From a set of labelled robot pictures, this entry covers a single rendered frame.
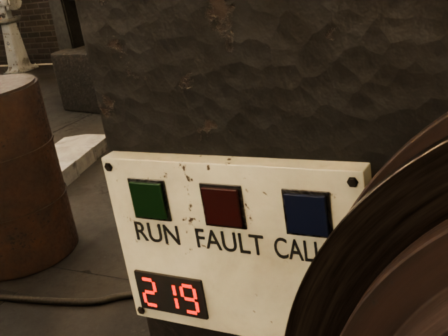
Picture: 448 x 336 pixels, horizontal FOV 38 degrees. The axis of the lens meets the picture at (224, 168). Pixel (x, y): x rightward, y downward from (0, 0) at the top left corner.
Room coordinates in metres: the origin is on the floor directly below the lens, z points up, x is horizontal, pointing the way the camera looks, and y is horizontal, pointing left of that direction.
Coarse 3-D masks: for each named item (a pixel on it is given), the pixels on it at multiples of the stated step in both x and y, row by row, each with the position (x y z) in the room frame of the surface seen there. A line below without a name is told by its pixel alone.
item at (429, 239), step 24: (432, 240) 0.28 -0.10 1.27; (408, 264) 0.29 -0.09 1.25; (432, 264) 0.28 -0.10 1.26; (384, 288) 0.30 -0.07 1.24; (408, 288) 0.29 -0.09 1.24; (432, 288) 0.28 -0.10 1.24; (360, 312) 0.31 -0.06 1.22; (384, 312) 0.30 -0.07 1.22; (408, 312) 0.29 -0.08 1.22; (432, 312) 0.28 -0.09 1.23
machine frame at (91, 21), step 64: (128, 0) 0.58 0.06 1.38; (192, 0) 0.55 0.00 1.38; (256, 0) 0.52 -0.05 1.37; (320, 0) 0.49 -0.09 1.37; (384, 0) 0.46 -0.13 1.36; (128, 64) 0.59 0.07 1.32; (192, 64) 0.55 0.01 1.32; (256, 64) 0.52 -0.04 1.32; (320, 64) 0.49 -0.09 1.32; (384, 64) 0.46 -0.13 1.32; (128, 128) 0.60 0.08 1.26; (192, 128) 0.56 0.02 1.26; (256, 128) 0.52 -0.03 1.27; (320, 128) 0.49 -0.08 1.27; (384, 128) 0.47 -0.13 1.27
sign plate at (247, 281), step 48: (192, 192) 0.54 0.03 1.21; (240, 192) 0.51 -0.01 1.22; (288, 192) 0.49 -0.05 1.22; (336, 192) 0.47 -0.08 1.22; (144, 240) 0.58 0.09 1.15; (192, 240) 0.55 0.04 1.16; (240, 240) 0.52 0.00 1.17; (288, 240) 0.49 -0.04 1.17; (144, 288) 0.58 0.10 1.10; (192, 288) 0.55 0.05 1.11; (240, 288) 0.52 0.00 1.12; (288, 288) 0.50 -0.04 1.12
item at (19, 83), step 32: (0, 96) 2.83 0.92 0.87; (32, 96) 2.96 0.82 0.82; (0, 128) 2.80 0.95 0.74; (32, 128) 2.91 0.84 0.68; (0, 160) 2.78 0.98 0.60; (32, 160) 2.87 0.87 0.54; (0, 192) 2.77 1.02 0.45; (32, 192) 2.84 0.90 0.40; (64, 192) 3.03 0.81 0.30; (0, 224) 2.75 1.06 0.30; (32, 224) 2.81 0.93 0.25; (64, 224) 2.95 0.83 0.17; (0, 256) 2.76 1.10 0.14; (32, 256) 2.79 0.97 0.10; (64, 256) 2.90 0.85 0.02
